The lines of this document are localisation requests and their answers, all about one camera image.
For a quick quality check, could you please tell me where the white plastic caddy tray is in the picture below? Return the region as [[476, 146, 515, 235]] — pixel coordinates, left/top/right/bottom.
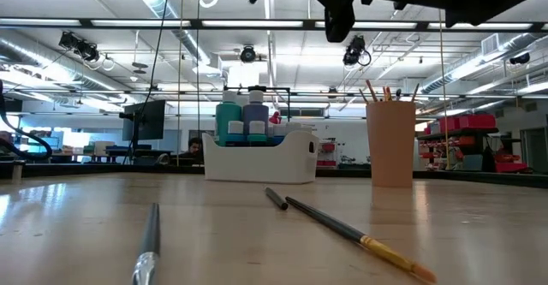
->
[[201, 129, 320, 186]]

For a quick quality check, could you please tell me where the silver ceiling air duct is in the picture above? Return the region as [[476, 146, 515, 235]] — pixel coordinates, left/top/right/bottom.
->
[[0, 36, 129, 93], [421, 32, 548, 94]]

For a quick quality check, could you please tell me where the small blue paint bottle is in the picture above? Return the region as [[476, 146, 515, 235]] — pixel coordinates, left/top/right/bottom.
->
[[271, 124, 287, 145], [226, 120, 246, 145]]

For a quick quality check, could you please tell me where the large teal paint bottle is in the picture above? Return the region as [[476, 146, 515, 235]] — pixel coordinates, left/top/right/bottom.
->
[[214, 90, 243, 147]]

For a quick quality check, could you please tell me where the black ceiling spotlight cluster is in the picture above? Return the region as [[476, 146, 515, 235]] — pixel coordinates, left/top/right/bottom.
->
[[57, 30, 101, 62]]

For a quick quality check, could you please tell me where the black ceiling camera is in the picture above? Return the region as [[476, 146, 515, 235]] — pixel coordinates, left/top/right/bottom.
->
[[509, 51, 531, 66]]

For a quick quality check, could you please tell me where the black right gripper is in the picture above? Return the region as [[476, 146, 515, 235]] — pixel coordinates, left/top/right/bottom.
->
[[285, 0, 447, 44]]

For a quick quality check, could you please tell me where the black aluminium table frame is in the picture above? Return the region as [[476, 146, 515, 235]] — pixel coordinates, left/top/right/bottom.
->
[[0, 161, 548, 190]]

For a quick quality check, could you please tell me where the black monitor stand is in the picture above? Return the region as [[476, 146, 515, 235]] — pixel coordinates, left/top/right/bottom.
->
[[118, 111, 142, 166]]

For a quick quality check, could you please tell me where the person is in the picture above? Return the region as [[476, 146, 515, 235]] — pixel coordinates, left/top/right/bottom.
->
[[178, 136, 205, 166]]

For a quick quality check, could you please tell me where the black overhead camera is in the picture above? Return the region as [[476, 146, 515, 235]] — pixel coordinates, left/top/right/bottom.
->
[[238, 45, 258, 64]]

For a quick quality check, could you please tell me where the black hanging cable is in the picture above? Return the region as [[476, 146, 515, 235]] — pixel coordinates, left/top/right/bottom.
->
[[126, 0, 173, 166]]

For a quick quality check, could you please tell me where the black arm base cable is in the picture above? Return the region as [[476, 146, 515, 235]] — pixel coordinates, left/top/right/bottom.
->
[[0, 79, 53, 163]]

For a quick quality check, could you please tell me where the black overhead rig beam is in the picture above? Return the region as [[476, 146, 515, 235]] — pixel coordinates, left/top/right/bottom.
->
[[0, 16, 548, 33]]

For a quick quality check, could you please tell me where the shelf with red bins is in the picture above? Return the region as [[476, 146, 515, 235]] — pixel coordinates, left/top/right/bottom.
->
[[417, 112, 530, 175]]

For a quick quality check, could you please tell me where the orange plastic cup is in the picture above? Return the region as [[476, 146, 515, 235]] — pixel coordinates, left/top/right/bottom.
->
[[365, 100, 417, 189]]

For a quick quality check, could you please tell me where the large periwinkle blue paint bottle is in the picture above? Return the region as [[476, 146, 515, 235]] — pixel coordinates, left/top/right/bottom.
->
[[242, 89, 270, 136]]

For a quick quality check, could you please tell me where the black computer monitor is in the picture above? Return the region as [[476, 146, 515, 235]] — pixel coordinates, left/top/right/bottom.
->
[[122, 99, 167, 142]]

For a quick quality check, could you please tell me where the black hanging camera with cable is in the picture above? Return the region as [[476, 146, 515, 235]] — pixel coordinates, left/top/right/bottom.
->
[[342, 34, 372, 68]]

